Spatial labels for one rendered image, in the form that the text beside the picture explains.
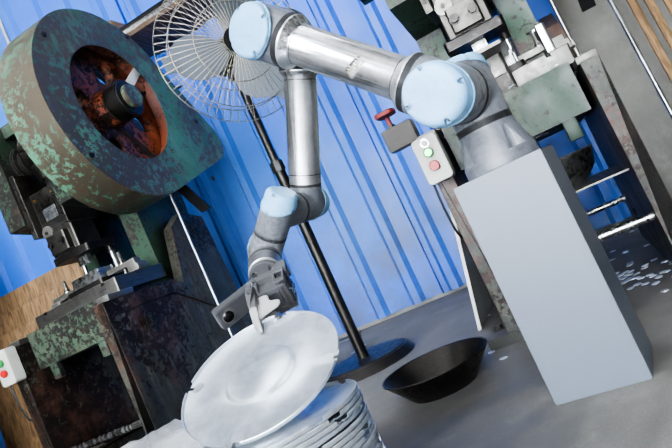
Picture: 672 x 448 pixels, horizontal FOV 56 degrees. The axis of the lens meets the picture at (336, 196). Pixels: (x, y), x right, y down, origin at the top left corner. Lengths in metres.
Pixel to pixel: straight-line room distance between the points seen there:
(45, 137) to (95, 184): 0.23
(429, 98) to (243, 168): 2.56
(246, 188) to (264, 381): 2.60
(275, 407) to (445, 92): 0.59
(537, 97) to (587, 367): 0.86
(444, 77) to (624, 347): 0.58
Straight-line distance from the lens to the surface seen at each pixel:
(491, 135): 1.26
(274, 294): 1.27
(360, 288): 3.46
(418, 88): 1.15
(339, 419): 0.98
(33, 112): 2.41
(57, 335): 2.70
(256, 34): 1.32
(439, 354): 1.87
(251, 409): 1.05
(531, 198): 1.23
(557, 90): 1.89
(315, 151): 1.48
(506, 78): 1.96
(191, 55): 2.46
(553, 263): 1.24
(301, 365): 1.07
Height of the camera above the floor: 0.43
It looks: 5 degrees up
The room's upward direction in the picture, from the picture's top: 25 degrees counter-clockwise
